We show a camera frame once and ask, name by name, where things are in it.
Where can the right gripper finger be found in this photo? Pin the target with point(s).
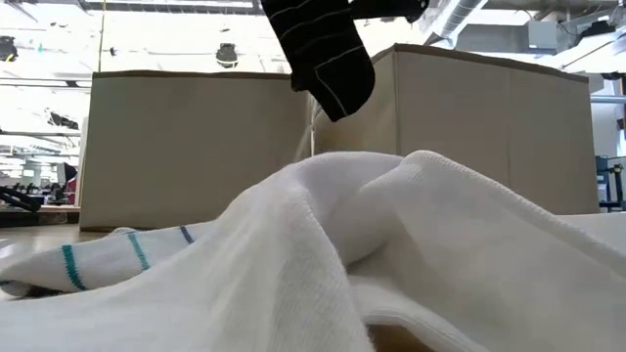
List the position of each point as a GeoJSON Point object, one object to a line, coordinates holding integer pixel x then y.
{"type": "Point", "coordinates": [386, 9]}

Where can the black striped sock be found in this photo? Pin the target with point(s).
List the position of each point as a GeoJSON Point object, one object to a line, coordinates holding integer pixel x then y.
{"type": "Point", "coordinates": [323, 54]}

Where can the long white sock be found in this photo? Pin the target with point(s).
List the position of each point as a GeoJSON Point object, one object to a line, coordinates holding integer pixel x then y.
{"type": "Point", "coordinates": [293, 274]}

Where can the white sock teal stripes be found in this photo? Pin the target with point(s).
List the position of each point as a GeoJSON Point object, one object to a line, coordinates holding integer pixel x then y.
{"type": "Point", "coordinates": [107, 254]}

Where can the beige fabric bin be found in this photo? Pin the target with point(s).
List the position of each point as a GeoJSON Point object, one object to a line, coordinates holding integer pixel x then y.
{"type": "Point", "coordinates": [489, 122]}
{"type": "Point", "coordinates": [195, 146]}

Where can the black ceiling fixture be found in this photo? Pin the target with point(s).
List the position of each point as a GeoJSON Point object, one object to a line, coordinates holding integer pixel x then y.
{"type": "Point", "coordinates": [226, 55]}

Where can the black equipment stand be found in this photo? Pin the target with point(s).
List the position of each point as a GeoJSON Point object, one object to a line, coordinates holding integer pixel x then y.
{"type": "Point", "coordinates": [606, 181]}

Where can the black background bar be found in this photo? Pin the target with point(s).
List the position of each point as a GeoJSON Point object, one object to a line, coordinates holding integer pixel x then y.
{"type": "Point", "coordinates": [19, 199]}

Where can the silver ceiling duct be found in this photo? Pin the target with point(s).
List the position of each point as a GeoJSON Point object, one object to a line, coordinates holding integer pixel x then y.
{"type": "Point", "coordinates": [455, 19]}

